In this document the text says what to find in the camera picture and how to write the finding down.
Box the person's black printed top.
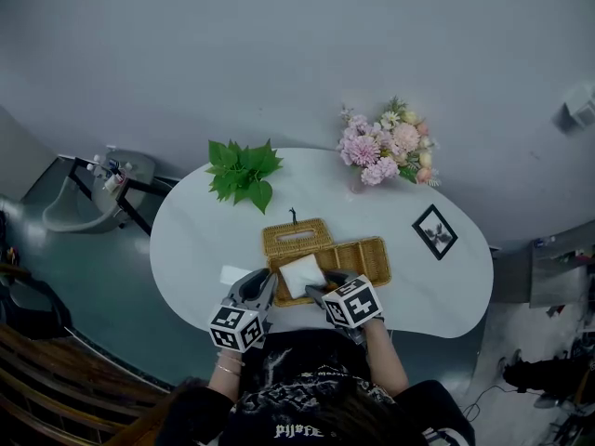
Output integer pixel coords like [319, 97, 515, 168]
[155, 330, 478, 446]

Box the flat white paper sheet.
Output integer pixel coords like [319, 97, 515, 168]
[218, 264, 255, 287]

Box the person's left forearm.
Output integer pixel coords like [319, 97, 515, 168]
[207, 348, 247, 399]

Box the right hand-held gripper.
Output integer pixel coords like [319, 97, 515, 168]
[304, 269, 386, 347]

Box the white kidney-shaped table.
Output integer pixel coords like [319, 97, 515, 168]
[149, 147, 495, 339]

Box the grey shelf cabinet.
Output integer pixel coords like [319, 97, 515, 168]
[529, 220, 595, 308]

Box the black picture frame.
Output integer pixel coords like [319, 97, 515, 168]
[411, 203, 459, 262]

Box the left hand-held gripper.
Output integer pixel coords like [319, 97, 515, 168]
[207, 268, 280, 355]

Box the thin wrist bracelet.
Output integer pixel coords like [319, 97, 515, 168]
[214, 353, 246, 378]

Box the person's right forearm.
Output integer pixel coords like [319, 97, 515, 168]
[364, 318, 410, 397]

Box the cluster of small bottles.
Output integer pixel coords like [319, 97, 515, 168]
[86, 154, 134, 193]

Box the brown wooden bench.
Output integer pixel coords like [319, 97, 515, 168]
[0, 322, 187, 446]

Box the wicker basket with lid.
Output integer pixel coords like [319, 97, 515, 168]
[261, 217, 392, 308]

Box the white napkin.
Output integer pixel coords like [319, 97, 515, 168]
[278, 254, 326, 296]

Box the pink flower bouquet in vase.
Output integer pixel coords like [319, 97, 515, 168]
[337, 95, 441, 194]

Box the grey wall junction box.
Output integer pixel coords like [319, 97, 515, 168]
[551, 85, 595, 135]

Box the grey chair with black frame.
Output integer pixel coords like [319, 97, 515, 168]
[41, 153, 180, 237]

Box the green leafy potted plant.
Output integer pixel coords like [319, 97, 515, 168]
[205, 138, 284, 216]

